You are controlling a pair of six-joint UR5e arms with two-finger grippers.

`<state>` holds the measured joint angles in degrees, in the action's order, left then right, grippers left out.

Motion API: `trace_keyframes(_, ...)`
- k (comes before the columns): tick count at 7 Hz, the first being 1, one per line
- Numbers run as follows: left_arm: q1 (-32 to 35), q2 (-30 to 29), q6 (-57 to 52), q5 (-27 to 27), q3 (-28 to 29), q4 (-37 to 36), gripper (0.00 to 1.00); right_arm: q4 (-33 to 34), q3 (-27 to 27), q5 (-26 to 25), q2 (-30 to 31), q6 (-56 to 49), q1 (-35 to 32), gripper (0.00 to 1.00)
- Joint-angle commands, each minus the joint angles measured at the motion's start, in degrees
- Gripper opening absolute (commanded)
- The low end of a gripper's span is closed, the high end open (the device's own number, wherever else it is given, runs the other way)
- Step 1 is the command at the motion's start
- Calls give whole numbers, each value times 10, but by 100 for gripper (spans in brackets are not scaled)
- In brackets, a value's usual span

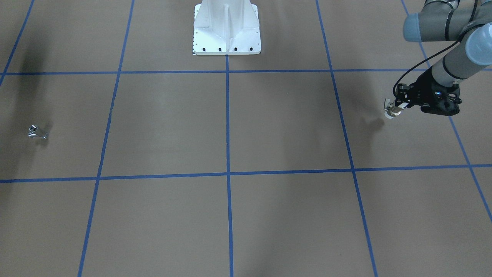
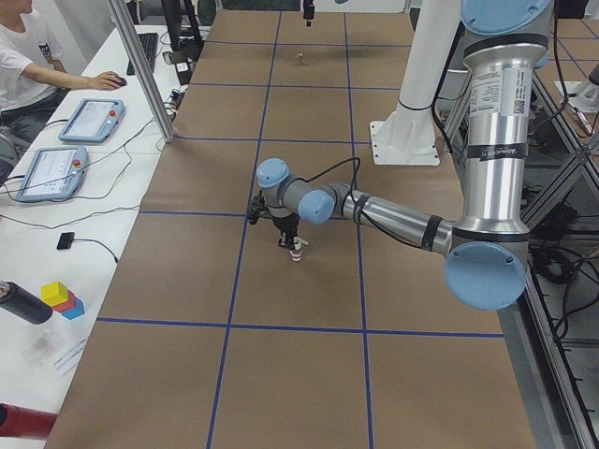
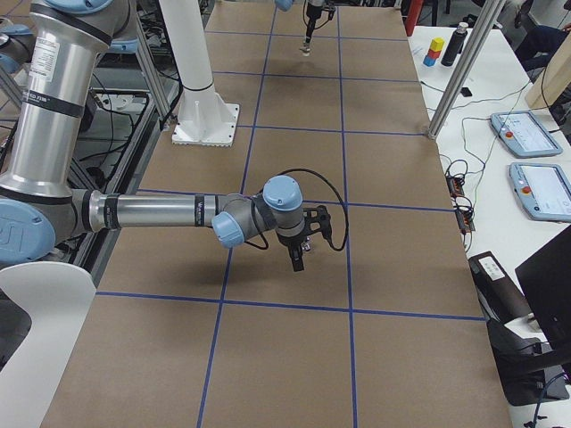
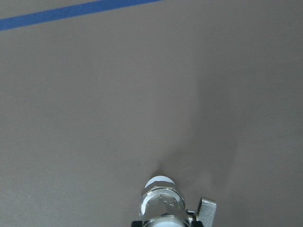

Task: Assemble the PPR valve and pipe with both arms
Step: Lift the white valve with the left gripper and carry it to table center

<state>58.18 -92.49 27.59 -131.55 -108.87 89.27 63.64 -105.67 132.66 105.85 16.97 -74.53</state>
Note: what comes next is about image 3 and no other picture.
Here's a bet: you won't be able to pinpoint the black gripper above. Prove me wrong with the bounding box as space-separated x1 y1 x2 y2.
277 233 304 272
303 0 322 44

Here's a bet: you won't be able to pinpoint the white PPR valve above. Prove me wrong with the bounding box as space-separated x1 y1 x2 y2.
300 41 310 57

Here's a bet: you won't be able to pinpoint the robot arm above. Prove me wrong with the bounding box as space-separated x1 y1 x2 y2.
274 0 325 50
1 1 310 271

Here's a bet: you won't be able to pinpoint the brown paper table cover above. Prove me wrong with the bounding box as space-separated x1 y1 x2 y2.
45 5 514 428

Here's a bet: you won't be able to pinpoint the stacked colour blocks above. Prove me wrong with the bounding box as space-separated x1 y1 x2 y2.
423 37 445 67

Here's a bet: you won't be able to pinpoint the black water bottle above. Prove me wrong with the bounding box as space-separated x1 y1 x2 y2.
441 21 469 67

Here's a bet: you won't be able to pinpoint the upper teach pendant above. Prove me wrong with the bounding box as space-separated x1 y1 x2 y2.
490 111 563 159

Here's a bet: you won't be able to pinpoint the teach pendant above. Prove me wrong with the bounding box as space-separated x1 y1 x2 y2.
490 111 563 159
509 162 570 223

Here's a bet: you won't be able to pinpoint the black monitor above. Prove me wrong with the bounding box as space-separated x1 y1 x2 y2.
487 228 570 406

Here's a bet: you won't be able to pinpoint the lower teach pendant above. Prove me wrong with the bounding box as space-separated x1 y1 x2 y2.
509 162 570 223

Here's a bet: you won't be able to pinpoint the white pedestal base plate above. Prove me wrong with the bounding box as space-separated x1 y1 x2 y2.
160 0 240 147

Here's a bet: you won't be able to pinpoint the aluminium frame post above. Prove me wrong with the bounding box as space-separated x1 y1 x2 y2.
426 0 506 140

